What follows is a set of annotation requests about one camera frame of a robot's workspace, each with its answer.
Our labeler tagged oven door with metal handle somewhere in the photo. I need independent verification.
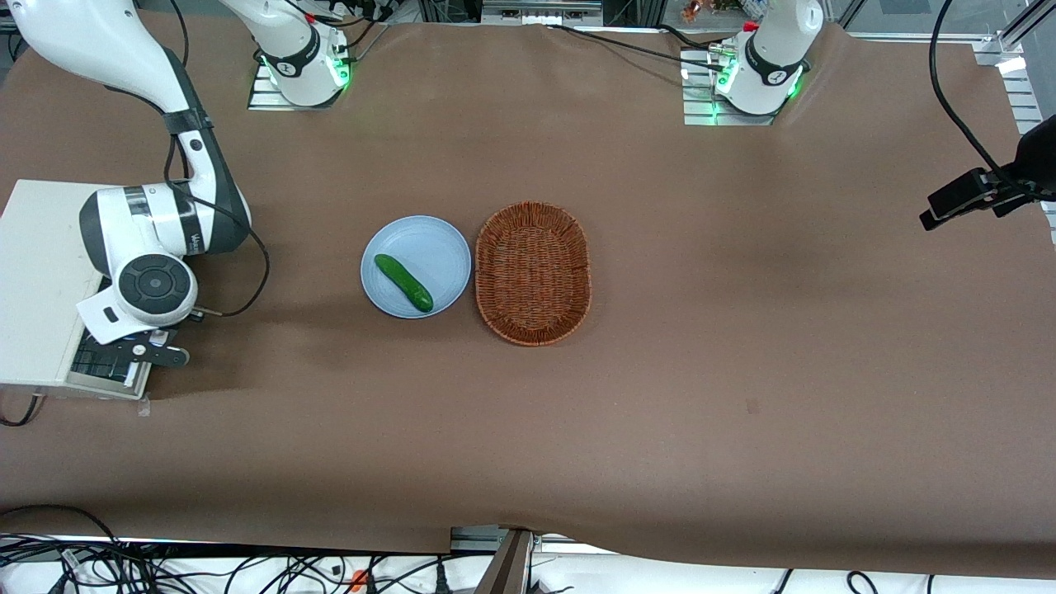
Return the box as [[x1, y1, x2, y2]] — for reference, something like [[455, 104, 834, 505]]
[[64, 327, 156, 402]]

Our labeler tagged black cable to left gripper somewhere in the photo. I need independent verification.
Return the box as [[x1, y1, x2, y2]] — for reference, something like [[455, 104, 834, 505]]
[[929, 0, 1009, 184]]

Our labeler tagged aluminium frame strut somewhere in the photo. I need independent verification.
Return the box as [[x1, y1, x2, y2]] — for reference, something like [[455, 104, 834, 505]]
[[478, 528, 535, 594]]

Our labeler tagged green cucumber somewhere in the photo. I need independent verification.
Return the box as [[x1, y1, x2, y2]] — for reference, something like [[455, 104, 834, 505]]
[[374, 253, 435, 314]]

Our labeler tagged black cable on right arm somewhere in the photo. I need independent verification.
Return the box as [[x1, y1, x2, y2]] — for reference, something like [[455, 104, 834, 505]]
[[163, 0, 271, 319]]

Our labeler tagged brown table cover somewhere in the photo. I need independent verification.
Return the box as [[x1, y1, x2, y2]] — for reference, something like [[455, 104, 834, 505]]
[[0, 12, 1056, 578]]

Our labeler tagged brown woven wicker basket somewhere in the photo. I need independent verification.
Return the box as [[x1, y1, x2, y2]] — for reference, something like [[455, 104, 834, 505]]
[[474, 201, 593, 347]]

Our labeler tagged black cable across table cover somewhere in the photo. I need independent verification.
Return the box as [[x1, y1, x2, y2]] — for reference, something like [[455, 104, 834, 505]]
[[544, 23, 728, 70]]

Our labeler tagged black looped floor cable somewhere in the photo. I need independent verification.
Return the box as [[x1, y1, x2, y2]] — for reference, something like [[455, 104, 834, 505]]
[[0, 504, 125, 547]]

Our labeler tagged white toaster oven body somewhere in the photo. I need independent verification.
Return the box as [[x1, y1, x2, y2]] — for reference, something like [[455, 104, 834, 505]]
[[0, 179, 125, 389]]

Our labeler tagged black oven power cable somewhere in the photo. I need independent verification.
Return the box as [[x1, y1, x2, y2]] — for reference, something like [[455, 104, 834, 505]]
[[0, 394, 44, 428]]

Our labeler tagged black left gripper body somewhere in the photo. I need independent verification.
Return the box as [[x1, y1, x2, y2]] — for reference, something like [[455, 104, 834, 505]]
[[987, 114, 1056, 220]]

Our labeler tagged light blue round plate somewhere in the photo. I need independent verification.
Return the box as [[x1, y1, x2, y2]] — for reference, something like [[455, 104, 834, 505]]
[[361, 215, 473, 319]]

